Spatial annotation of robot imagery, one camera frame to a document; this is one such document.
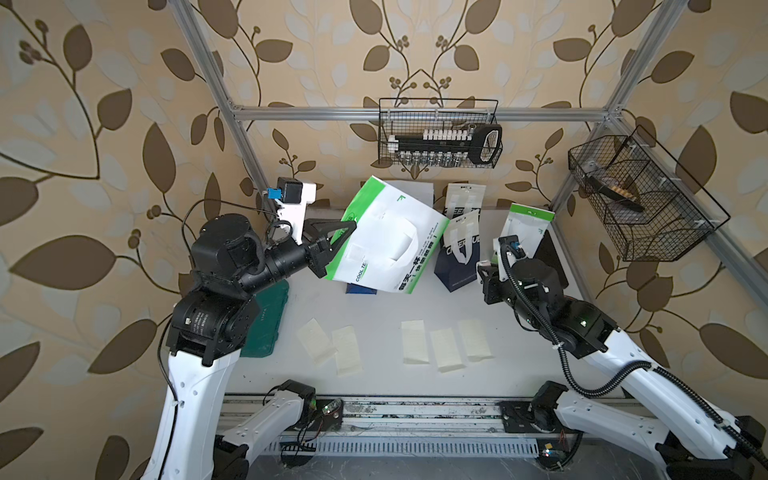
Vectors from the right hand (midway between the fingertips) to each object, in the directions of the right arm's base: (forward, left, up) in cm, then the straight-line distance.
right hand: (483, 268), depth 71 cm
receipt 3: (-7, +16, -28) cm, 33 cm away
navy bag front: (+14, +2, -12) cm, 18 cm away
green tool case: (-7, +59, -21) cm, 63 cm away
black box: (+24, -35, -29) cm, 52 cm away
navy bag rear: (+31, -1, -6) cm, 32 cm away
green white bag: (+20, -20, -8) cm, 29 cm away
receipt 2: (-10, +36, -28) cm, 46 cm away
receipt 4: (-7, -1, -27) cm, 28 cm away
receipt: (-6, +45, -27) cm, 53 cm away
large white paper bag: (+35, +12, -5) cm, 37 cm away
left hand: (-5, +29, +24) cm, 38 cm away
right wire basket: (+12, -43, +7) cm, 45 cm away
